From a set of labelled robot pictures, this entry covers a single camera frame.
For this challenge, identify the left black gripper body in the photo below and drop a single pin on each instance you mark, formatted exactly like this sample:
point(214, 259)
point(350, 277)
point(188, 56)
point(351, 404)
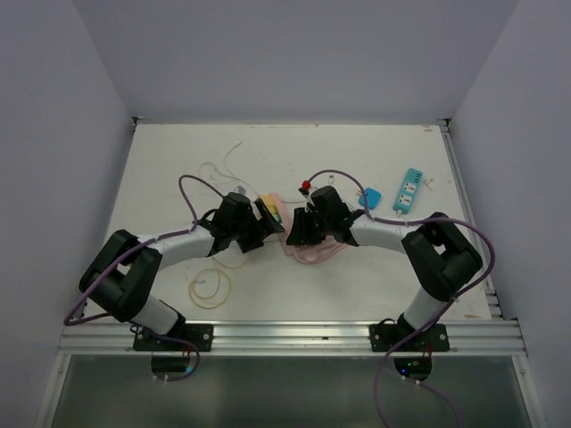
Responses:
point(248, 232)

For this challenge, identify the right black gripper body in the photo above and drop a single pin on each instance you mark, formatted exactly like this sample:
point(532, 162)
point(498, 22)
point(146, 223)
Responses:
point(326, 221)

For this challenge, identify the pink power strip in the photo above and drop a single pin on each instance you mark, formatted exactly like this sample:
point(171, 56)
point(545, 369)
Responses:
point(280, 206)

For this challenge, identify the blue plug adapter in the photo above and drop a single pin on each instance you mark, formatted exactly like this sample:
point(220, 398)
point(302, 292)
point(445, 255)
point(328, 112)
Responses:
point(370, 198)

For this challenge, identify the teal power strip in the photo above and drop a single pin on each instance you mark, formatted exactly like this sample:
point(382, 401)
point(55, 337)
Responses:
point(408, 192)

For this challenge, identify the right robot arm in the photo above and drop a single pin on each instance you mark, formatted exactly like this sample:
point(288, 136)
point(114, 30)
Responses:
point(442, 258)

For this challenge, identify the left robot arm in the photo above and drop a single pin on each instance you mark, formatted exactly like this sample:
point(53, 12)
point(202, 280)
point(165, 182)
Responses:
point(121, 277)

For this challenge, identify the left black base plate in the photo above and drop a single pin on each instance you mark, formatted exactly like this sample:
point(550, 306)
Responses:
point(181, 337)

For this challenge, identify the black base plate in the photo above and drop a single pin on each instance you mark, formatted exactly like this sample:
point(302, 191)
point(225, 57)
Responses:
point(181, 337)
point(389, 334)

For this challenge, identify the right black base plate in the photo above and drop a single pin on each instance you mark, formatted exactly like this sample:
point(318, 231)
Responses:
point(389, 334)

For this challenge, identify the aluminium rail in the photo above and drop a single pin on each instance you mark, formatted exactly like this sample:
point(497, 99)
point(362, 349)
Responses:
point(473, 338)

